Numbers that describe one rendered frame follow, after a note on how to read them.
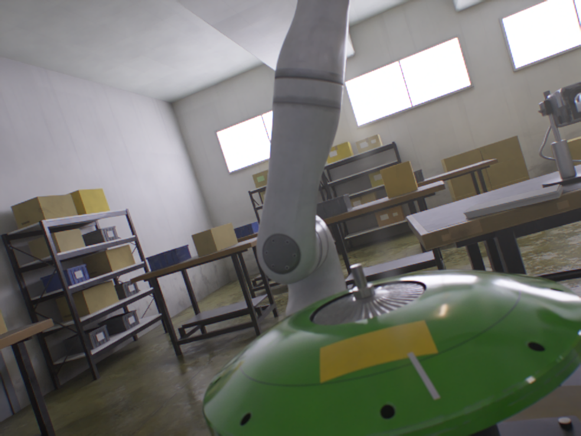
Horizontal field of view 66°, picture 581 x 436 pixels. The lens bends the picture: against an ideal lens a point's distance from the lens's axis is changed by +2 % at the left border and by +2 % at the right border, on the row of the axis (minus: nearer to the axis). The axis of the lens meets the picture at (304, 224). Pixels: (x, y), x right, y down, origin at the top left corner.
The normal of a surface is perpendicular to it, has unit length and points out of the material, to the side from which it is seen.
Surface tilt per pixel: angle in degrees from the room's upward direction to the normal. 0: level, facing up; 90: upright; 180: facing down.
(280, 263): 92
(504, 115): 90
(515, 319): 23
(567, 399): 0
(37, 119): 90
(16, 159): 90
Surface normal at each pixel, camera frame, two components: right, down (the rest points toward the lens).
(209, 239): -0.44, 0.18
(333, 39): 0.44, -0.23
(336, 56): 0.66, -0.04
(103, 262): -0.23, 0.12
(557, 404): -0.30, -0.95
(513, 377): -0.13, -0.89
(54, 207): 0.92, -0.28
